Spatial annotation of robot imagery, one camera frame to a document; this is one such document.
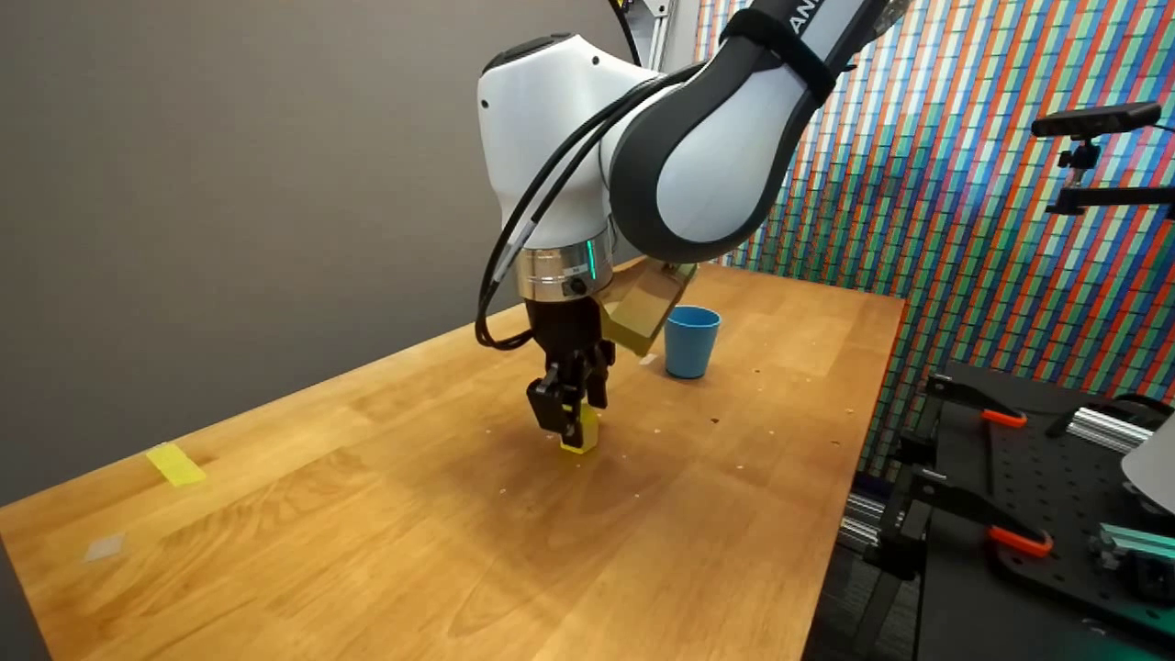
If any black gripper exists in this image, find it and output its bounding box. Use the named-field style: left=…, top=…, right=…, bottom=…
left=527, top=299, right=612, bottom=447

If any yellow block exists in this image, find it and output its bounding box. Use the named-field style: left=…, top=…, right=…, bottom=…
left=562, top=405, right=604, bottom=455

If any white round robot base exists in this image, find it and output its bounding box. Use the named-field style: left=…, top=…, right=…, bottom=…
left=1121, top=417, right=1175, bottom=513

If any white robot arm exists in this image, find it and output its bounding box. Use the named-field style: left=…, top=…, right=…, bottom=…
left=476, top=0, right=905, bottom=451

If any blue plastic cup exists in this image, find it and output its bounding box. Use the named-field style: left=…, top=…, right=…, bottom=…
left=664, top=307, right=720, bottom=384

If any orange black clamp right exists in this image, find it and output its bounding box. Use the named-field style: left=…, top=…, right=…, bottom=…
left=907, top=468, right=1053, bottom=561

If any orange black clamp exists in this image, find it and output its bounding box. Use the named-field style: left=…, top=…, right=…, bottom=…
left=926, top=371, right=1028, bottom=431
left=907, top=468, right=1053, bottom=561

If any yellow tape strip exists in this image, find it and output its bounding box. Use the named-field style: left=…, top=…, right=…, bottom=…
left=148, top=445, right=206, bottom=490

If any orange black clamp left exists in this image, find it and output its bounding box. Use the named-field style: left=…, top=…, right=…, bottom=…
left=926, top=371, right=1028, bottom=431

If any black perforated breadboard plate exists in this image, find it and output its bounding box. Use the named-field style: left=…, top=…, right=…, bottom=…
left=915, top=369, right=1175, bottom=661

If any silver aluminium extrusion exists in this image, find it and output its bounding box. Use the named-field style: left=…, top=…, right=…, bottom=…
left=1069, top=409, right=1150, bottom=451

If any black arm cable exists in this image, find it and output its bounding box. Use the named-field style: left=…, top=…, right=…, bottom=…
left=473, top=68, right=709, bottom=354

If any black camera on stand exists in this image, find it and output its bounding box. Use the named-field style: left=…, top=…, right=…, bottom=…
left=1032, top=102, right=1175, bottom=221

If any teal aluminium rail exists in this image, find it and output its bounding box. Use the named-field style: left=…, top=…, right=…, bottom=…
left=1096, top=521, right=1175, bottom=565

